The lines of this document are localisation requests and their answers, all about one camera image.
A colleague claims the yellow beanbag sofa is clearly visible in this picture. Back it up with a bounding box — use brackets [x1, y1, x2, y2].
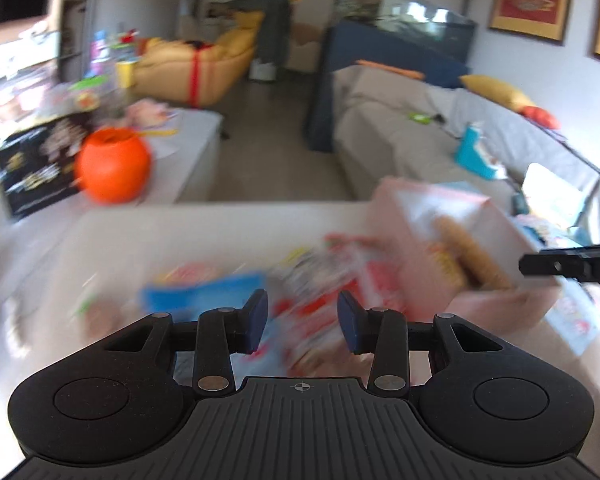
[132, 25, 258, 108]

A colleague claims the beige chair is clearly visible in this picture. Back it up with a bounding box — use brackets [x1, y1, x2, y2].
[289, 24, 327, 72]

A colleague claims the glass fish tank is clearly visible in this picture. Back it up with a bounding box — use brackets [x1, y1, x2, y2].
[332, 0, 478, 63]

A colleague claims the orange pumpkin bucket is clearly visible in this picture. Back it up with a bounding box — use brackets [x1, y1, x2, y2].
[75, 127, 153, 205]

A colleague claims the pink plush toy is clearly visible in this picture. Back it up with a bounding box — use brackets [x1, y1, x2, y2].
[125, 100, 178, 128]

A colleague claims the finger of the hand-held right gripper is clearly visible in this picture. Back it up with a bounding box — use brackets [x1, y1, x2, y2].
[519, 243, 600, 281]

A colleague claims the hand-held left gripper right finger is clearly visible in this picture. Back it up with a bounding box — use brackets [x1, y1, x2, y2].
[337, 289, 501, 398]

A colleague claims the pile of snack packets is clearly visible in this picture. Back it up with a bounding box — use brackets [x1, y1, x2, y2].
[272, 232, 416, 378]

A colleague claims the black printed box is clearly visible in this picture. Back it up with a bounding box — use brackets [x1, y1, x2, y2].
[0, 112, 101, 221]

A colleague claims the teal box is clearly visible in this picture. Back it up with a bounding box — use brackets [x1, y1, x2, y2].
[454, 122, 506, 181]

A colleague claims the orange flat cushion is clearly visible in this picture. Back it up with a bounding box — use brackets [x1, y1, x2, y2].
[356, 59, 426, 82]

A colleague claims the pale blue snack packet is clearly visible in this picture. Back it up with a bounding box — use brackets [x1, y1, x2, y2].
[547, 292, 600, 356]

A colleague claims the green toy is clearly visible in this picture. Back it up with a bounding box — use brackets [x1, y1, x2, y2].
[407, 110, 446, 126]

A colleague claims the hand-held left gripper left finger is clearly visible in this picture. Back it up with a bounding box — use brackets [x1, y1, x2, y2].
[105, 289, 269, 397]

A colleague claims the grey sofa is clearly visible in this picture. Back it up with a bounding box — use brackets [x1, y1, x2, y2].
[332, 65, 600, 251]

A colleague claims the orange pillow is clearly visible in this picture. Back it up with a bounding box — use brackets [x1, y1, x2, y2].
[521, 105, 561, 131]

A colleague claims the pile of colourful toys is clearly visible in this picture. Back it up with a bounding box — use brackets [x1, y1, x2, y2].
[82, 27, 146, 91]

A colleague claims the white book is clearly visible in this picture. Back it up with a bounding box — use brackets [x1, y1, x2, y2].
[522, 162, 591, 228]

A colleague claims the dark blue cabinet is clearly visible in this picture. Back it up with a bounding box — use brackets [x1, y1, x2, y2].
[305, 20, 471, 153]

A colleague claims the pink cardboard box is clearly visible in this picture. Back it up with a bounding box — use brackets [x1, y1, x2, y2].
[372, 176, 563, 326]

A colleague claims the white floor appliance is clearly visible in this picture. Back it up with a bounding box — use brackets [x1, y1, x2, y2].
[250, 60, 279, 82]

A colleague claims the yellow pillow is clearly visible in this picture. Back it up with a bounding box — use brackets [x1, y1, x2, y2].
[459, 74, 536, 113]

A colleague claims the white low table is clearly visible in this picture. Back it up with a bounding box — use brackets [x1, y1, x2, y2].
[0, 105, 226, 261]

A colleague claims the coat rack with grey clothes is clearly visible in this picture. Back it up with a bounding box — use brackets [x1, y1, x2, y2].
[227, 0, 293, 68]

